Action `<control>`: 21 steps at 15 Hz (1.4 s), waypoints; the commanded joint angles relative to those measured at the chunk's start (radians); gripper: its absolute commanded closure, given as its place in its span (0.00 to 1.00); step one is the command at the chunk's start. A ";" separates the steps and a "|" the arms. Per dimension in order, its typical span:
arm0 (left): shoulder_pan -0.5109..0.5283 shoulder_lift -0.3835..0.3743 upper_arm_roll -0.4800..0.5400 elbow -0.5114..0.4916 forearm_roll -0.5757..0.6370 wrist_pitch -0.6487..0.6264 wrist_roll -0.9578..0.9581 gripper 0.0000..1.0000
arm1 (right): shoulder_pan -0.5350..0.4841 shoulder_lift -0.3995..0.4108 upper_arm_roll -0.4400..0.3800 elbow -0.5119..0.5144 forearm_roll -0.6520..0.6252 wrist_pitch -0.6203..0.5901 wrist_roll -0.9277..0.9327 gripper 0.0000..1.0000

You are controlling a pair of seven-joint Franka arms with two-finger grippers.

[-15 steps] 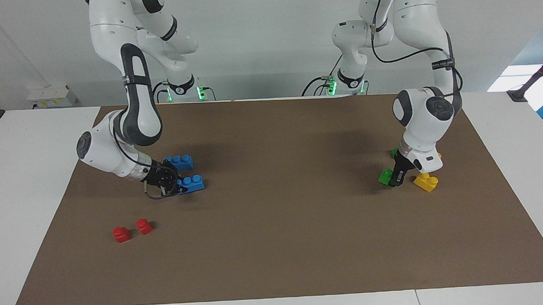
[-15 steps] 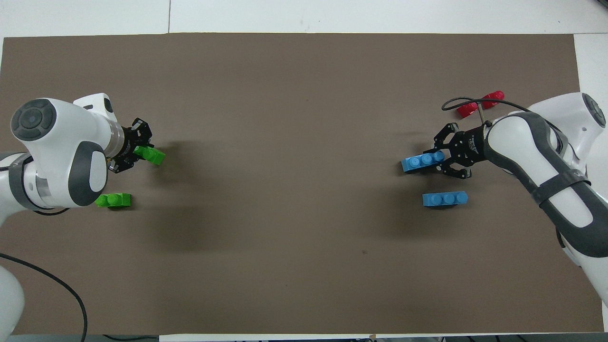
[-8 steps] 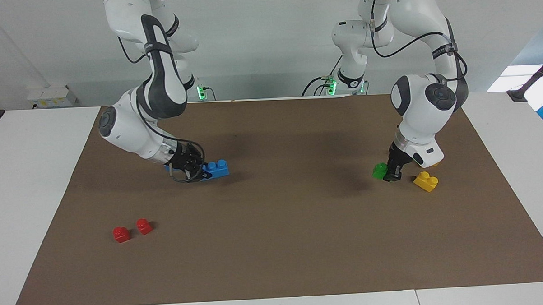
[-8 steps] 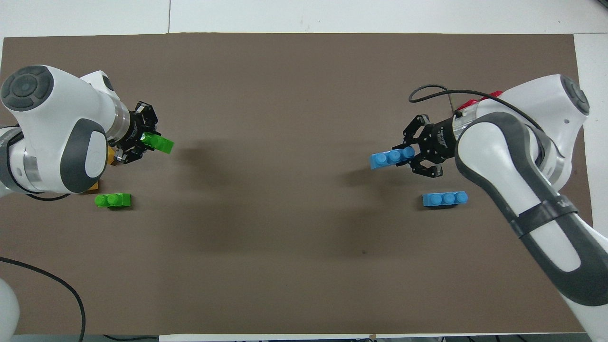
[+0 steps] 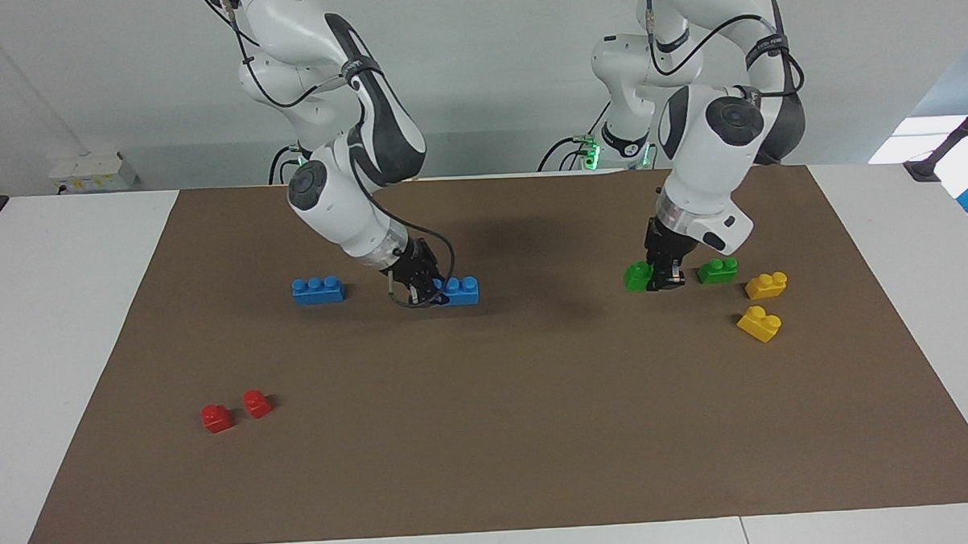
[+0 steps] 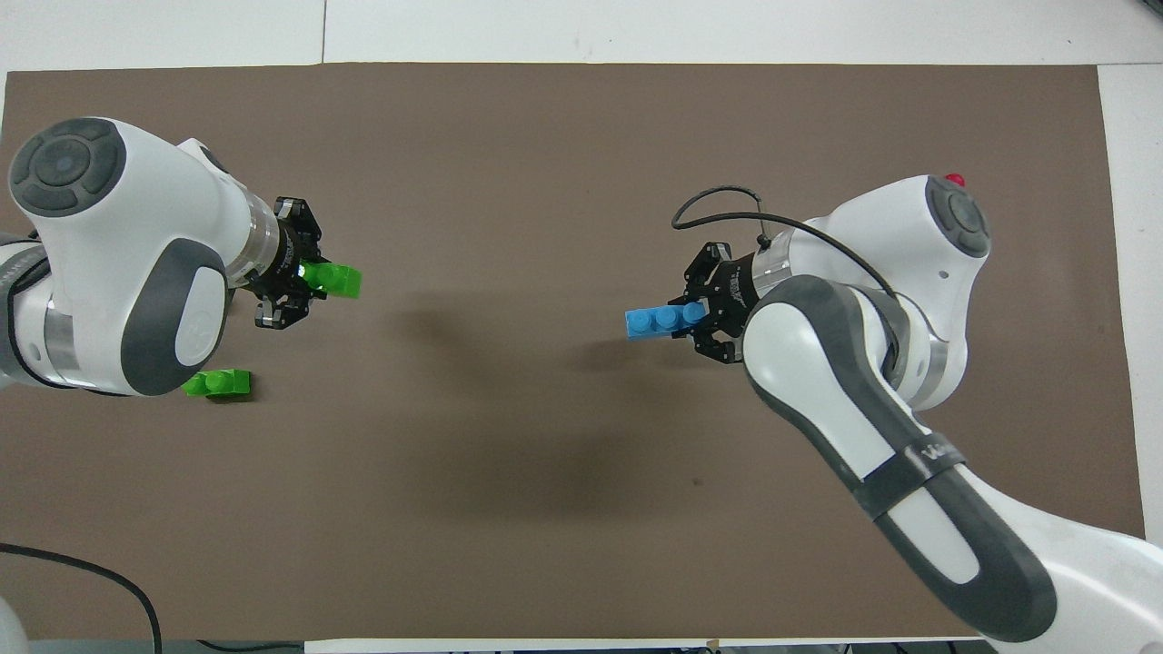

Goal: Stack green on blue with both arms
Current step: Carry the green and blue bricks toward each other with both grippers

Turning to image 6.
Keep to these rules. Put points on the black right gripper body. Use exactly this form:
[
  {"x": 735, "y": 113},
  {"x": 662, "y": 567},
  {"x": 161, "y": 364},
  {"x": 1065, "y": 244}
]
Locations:
[{"x": 734, "y": 295}]

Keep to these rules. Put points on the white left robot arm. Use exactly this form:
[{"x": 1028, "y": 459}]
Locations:
[{"x": 136, "y": 236}]

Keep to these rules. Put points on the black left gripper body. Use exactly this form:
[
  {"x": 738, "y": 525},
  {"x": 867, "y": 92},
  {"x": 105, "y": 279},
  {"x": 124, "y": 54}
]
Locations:
[{"x": 286, "y": 263}]

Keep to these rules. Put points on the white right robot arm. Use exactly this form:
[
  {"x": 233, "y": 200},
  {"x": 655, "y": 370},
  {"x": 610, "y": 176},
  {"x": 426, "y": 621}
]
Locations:
[{"x": 909, "y": 272}]

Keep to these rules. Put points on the green two-stud toy brick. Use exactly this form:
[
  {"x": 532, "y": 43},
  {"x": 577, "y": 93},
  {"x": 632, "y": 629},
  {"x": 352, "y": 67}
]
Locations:
[
  {"x": 223, "y": 385},
  {"x": 338, "y": 282}
]

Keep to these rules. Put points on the blue three-stud toy brick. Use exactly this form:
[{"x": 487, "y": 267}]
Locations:
[{"x": 654, "y": 322}]

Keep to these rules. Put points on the brown table mat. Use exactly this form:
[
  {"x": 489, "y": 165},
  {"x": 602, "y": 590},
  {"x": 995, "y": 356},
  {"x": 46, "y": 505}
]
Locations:
[{"x": 545, "y": 182}]

